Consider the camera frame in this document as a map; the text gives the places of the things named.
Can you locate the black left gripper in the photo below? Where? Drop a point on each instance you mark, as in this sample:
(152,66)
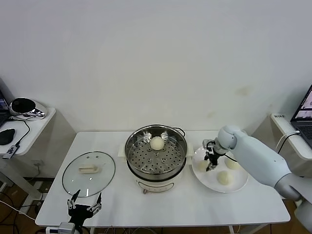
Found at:
(79,212)

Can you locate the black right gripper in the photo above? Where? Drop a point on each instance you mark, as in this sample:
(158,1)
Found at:
(214,156)

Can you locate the white steamed baozi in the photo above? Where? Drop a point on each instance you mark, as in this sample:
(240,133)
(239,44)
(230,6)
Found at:
(233,164)
(201,167)
(156,143)
(224,178)

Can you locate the glass pot lid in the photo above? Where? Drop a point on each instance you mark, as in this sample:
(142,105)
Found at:
(102,175)

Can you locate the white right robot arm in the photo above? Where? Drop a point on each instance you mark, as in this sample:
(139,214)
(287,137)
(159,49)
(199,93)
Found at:
(256,156)

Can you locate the perforated steel steamer basket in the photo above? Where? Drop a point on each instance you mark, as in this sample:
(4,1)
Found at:
(132,146)

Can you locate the white round plate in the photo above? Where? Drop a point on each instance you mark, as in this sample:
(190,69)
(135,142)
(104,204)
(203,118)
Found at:
(209,182)

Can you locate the white electric cooker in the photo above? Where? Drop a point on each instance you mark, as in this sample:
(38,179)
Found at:
(156,186)

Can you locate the white work table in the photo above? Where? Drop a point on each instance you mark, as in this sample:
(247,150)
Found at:
(170,212)

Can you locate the small printed label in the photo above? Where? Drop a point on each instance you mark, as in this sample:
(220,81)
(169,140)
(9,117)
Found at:
(279,116)

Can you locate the grey usb hub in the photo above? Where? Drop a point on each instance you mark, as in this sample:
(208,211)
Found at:
(10,151)

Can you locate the black computer mouse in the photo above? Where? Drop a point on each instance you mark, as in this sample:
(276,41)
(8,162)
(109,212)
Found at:
(6,136)

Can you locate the grey laptop with lit screen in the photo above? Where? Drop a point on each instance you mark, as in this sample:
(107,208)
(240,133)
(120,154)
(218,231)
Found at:
(303,117)

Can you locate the silver black headset device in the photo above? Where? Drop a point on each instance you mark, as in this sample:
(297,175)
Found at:
(23,106)

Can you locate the dark laptop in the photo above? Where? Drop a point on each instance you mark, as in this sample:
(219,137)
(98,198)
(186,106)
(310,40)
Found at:
(3,109)

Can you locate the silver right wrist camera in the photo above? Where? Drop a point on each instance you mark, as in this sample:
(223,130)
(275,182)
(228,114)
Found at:
(208,143)

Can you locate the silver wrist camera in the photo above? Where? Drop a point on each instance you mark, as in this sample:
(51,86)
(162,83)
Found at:
(208,143)
(67,228)

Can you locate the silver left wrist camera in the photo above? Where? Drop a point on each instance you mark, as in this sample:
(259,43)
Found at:
(67,228)

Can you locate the white wall socket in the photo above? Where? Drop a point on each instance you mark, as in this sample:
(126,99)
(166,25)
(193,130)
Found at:
(38,163)

